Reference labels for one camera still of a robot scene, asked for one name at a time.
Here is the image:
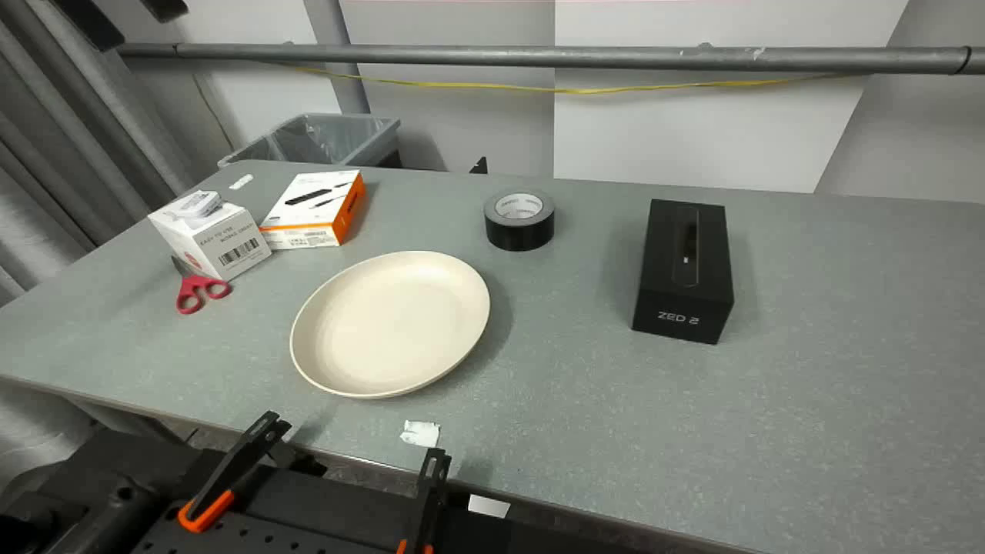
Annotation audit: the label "small white packet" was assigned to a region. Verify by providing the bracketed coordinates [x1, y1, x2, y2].
[169, 190, 224, 221]

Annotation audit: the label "white and orange box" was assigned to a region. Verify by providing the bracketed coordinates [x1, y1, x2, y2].
[259, 169, 366, 251]

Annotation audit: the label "yellow cable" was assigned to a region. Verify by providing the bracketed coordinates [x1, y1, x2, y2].
[262, 62, 847, 96]

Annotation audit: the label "white paper scrap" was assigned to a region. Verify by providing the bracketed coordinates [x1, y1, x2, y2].
[399, 420, 441, 449]

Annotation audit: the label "white cube box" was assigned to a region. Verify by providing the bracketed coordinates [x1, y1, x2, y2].
[148, 202, 272, 282]

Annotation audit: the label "black tape roll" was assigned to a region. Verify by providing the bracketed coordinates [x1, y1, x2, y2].
[483, 189, 556, 252]

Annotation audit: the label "grey trash bin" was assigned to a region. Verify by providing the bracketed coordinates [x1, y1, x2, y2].
[218, 113, 402, 169]

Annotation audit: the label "red handled scissors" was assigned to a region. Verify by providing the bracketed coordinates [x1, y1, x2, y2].
[171, 255, 232, 315]

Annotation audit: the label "grey metal pipe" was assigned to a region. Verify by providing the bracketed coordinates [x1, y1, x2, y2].
[117, 42, 985, 76]

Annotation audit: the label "grey curtain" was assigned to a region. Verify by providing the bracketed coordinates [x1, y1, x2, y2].
[0, 0, 193, 309]

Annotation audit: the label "white label sticker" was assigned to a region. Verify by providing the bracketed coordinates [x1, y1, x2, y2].
[467, 494, 512, 519]

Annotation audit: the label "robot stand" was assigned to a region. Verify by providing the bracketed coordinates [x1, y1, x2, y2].
[0, 427, 678, 554]

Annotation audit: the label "black rectangular box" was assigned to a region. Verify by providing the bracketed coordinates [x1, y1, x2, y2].
[632, 199, 735, 345]

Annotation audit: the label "black orange clamp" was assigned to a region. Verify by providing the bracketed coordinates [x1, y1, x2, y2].
[177, 411, 292, 534]
[396, 448, 453, 554]

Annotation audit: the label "white plate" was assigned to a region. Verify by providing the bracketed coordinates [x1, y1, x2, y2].
[289, 250, 492, 399]

